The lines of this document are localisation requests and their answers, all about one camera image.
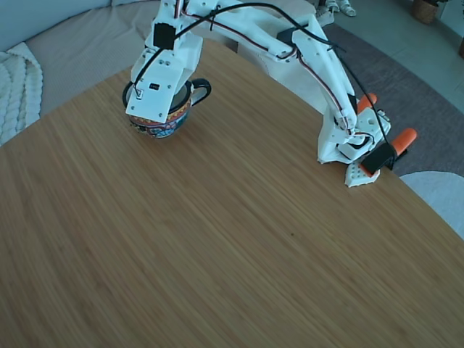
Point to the colourful patterned ceramic cup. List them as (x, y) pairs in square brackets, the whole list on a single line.
[(174, 123)]

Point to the beige sofa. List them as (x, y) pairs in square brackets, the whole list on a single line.
[(90, 43)]

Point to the white knitted blanket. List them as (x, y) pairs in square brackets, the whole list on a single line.
[(18, 90)]

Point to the white shoe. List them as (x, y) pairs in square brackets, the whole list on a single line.
[(347, 8), (324, 11)]

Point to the orange clamp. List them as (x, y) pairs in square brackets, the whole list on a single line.
[(372, 98), (406, 139)]

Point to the brown woven basket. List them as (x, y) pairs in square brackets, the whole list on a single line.
[(425, 9)]

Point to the grey rug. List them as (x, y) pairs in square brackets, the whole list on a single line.
[(427, 108)]

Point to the white round seat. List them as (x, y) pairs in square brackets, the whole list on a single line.
[(438, 195)]

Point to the flat white camera plate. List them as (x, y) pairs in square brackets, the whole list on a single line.
[(159, 98)]

